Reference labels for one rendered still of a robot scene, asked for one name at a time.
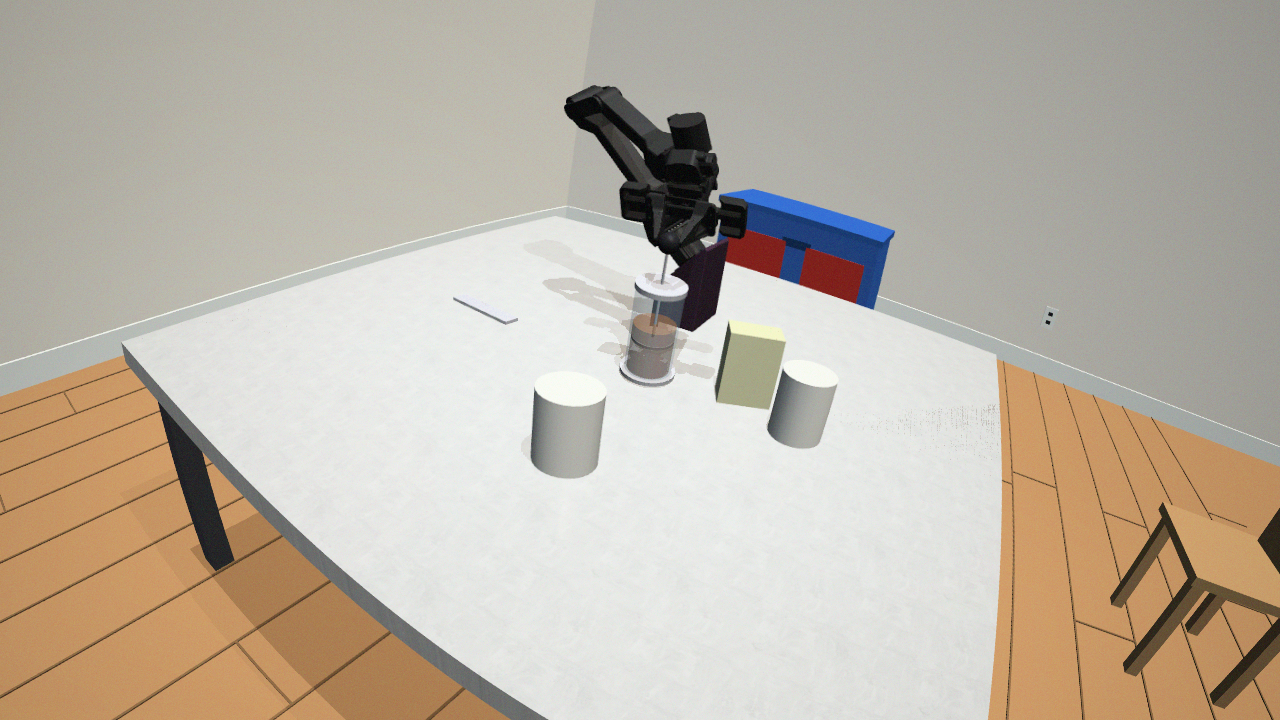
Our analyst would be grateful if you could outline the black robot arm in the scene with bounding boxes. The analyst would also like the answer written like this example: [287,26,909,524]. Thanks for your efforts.
[564,85,719,195]

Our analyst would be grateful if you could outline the glass french press with plunger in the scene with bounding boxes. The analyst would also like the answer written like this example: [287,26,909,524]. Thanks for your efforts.
[620,232,689,387]

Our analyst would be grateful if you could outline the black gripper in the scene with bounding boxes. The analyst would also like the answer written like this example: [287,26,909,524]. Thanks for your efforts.
[620,178,748,249]

